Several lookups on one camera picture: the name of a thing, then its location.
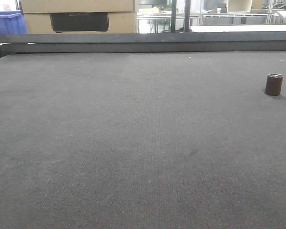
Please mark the black vertical post right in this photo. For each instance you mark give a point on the black vertical post right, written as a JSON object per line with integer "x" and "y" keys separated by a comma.
{"x": 187, "y": 11}

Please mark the lower cardboard box black label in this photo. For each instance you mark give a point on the lower cardboard box black label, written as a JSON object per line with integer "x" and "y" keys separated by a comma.
{"x": 119, "y": 22}

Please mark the black vertical post left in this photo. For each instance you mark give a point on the black vertical post left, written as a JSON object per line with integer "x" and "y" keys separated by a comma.
{"x": 173, "y": 15}

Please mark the dark grey felt mat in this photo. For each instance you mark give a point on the dark grey felt mat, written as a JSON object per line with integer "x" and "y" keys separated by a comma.
{"x": 142, "y": 141}

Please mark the blue plastic bin background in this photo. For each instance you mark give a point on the blue plastic bin background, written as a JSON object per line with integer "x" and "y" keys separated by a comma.
{"x": 12, "y": 22}

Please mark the upper cardboard box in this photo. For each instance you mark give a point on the upper cardboard box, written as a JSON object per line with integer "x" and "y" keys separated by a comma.
{"x": 61, "y": 6}

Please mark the black vertical post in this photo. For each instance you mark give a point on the black vertical post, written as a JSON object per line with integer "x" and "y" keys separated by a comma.
{"x": 173, "y": 15}
{"x": 187, "y": 11}

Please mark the dark brown cylindrical capacitor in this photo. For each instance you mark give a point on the dark brown cylindrical capacitor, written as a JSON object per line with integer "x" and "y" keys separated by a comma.
{"x": 274, "y": 84}

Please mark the white metal rack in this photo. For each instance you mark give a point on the white metal rack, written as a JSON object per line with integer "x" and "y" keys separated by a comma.
{"x": 239, "y": 18}

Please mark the dark grey back rail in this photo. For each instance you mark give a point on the dark grey back rail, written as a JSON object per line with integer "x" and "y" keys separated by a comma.
{"x": 248, "y": 41}

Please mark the white background table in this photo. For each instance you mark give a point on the white background table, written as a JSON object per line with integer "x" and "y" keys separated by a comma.
{"x": 238, "y": 28}

